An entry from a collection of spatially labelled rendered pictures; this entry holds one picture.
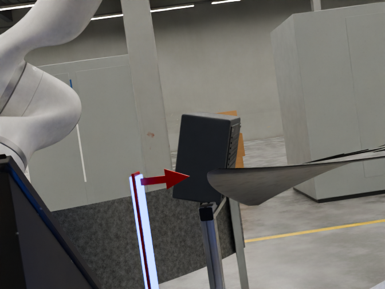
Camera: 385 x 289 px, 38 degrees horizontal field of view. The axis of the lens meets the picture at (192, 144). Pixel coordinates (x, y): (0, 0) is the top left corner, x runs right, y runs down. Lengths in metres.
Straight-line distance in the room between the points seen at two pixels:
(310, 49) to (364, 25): 0.69
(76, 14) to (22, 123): 0.22
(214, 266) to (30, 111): 0.49
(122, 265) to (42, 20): 1.50
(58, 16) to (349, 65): 5.97
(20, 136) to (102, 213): 1.36
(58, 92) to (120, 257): 1.38
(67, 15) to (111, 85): 5.54
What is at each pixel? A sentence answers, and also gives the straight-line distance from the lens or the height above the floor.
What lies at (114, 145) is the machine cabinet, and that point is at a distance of 6.57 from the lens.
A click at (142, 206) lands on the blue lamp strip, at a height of 1.15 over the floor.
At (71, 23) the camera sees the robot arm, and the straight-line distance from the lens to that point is 1.06.
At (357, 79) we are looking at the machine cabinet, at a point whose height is 1.39.
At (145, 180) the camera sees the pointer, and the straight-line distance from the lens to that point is 0.65.
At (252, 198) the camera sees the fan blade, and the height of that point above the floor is 1.13.
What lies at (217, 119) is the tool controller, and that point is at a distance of 1.21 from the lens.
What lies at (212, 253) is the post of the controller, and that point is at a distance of 1.20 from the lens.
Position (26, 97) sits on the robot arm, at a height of 1.32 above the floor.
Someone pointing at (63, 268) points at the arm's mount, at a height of 1.07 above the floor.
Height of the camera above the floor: 1.25
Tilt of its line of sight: 3 degrees down
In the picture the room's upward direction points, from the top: 8 degrees counter-clockwise
